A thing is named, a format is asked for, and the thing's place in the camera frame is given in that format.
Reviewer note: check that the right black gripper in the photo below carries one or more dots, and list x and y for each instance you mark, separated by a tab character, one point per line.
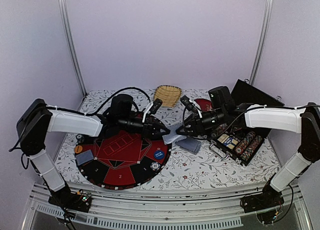
197	126

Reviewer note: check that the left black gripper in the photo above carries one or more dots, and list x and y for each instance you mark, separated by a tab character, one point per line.
150	126

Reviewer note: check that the bent blue checkered card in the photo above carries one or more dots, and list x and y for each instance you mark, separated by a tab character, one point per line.
173	137

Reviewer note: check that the blue checkered card deck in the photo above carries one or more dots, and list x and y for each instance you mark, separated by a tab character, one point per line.
190	145

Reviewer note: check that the blue small blind chip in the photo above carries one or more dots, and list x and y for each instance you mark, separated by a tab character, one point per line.
158	155

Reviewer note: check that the blue white ten chip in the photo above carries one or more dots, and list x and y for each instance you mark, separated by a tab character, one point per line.
155	166

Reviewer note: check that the poker chip stack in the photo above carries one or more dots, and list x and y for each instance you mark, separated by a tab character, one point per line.
80	138

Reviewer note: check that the dealt blue cards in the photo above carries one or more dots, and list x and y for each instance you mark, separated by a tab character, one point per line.
84	157

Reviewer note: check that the orange dealer button chip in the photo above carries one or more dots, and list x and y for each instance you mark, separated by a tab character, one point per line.
78	149

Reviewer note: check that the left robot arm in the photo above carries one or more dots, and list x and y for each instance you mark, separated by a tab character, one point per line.
40	119

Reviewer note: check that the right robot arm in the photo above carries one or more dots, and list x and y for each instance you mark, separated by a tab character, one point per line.
303	120

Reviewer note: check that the red floral round plate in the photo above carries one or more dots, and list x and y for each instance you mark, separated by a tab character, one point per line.
204	104

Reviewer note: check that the woven bamboo basket tray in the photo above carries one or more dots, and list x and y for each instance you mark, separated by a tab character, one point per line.
168	94

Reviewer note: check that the boxed card deck in case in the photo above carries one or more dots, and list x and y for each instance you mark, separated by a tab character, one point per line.
228	141

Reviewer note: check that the round red black poker mat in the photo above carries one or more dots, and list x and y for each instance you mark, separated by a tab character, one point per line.
122	158

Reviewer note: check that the black poker chip case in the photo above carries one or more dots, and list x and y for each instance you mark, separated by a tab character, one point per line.
244	95

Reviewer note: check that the poker chip row in case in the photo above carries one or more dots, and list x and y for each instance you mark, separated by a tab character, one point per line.
244	143

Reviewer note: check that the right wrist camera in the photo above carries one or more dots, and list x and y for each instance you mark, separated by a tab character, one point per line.
190	105

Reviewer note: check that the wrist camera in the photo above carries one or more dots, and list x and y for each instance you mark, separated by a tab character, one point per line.
190	105
152	108

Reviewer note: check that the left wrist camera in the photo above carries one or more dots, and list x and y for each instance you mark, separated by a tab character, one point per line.
152	108

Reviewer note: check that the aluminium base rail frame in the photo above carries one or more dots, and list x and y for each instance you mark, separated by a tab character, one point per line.
186	209

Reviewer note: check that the right aluminium corner post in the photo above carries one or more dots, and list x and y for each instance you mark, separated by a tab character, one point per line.
262	39

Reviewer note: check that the aluminium corner post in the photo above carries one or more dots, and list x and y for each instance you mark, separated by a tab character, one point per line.
262	39
71	46

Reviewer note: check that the left aluminium corner post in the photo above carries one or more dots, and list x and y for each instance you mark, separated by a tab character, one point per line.
71	46

